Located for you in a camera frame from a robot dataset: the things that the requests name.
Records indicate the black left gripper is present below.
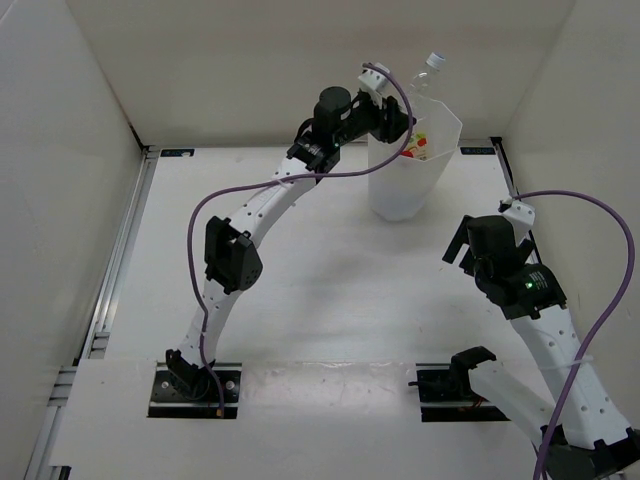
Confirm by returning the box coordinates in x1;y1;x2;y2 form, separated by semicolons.
333;91;415;148

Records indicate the clear bottle yellow label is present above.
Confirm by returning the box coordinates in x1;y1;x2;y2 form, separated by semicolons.
404;132;432;160

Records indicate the clear ribbed plastic bottle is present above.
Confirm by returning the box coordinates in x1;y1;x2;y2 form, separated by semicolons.
407;52;446;121

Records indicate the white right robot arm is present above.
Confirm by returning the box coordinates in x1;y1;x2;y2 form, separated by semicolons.
443;215;639;479

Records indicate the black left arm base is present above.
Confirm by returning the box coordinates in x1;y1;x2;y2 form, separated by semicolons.
147;363;242;420

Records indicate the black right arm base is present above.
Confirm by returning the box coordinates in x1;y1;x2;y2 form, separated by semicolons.
408;346;509;423

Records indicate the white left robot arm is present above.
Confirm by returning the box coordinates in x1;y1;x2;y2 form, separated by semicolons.
166;86;415;400

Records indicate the white polygonal plastic bin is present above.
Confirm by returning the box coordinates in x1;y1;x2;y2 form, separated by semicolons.
368;99;462;222

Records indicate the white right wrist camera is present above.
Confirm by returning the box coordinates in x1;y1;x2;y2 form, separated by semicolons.
498;198;536;244

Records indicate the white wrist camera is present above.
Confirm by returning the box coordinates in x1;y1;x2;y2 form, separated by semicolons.
358;63;390;98
498;198;536;244

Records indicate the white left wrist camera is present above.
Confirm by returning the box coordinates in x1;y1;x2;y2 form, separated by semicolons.
358;63;390;98

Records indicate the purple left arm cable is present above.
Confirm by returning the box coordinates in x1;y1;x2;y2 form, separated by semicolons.
185;62;417;419

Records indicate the aluminium left frame rail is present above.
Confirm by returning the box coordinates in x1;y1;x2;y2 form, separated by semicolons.
24;146;160;479

